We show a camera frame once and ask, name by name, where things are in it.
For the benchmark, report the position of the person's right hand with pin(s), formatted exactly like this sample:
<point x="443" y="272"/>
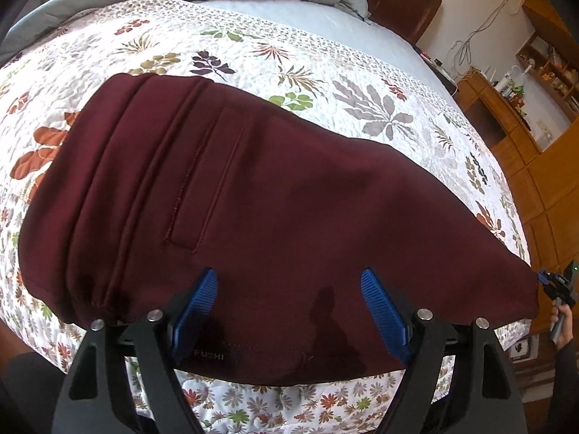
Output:
<point x="564" y="330"/>

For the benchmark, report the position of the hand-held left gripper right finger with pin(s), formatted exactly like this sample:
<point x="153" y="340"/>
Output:
<point x="384" y="312"/>

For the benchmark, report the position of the dark wooden headboard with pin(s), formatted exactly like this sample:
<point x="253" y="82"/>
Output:
<point x="398" y="0"/>

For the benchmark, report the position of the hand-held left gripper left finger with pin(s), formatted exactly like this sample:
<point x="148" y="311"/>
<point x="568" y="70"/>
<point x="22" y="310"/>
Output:
<point x="197" y="312"/>

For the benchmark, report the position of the person's right forearm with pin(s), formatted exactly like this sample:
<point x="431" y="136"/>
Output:
<point x="570" y="355"/>

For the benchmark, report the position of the light blue bed sheet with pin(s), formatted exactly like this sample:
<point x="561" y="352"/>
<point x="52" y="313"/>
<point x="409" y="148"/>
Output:
<point x="362" y="36"/>

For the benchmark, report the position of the maroon pants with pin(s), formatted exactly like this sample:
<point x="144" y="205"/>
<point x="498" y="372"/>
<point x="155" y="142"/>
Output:
<point x="271" y="190"/>

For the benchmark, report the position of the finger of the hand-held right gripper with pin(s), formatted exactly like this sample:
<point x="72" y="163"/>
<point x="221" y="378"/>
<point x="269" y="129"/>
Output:
<point x="544" y="276"/>

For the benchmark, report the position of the floral quilted bedspread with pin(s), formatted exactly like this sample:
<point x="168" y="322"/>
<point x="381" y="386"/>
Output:
<point x="316" y="77"/>

